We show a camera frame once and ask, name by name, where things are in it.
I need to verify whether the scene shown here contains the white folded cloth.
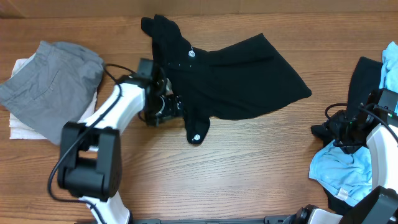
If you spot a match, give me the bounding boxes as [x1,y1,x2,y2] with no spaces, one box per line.
[9,54,97,140]

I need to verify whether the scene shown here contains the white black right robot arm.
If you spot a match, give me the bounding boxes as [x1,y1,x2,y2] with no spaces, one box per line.
[285,88,397,223]

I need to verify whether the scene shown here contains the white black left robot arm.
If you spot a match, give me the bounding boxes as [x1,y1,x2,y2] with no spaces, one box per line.
[47,65,182,223]

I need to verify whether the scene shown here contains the black t-shirt with white logo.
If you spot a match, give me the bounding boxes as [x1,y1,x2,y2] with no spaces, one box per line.
[141,15,312,145]

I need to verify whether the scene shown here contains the grey folded shorts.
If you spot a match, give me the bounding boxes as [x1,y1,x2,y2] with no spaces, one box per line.
[1,41,104,145]

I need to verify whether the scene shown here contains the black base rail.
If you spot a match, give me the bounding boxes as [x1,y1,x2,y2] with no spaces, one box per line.
[132,215,291,224]

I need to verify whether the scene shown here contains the light blue garment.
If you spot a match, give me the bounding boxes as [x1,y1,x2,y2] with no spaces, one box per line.
[308,42,397,214]

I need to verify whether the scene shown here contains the black garment in pile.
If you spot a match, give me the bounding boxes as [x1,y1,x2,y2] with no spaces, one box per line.
[309,57,382,215]

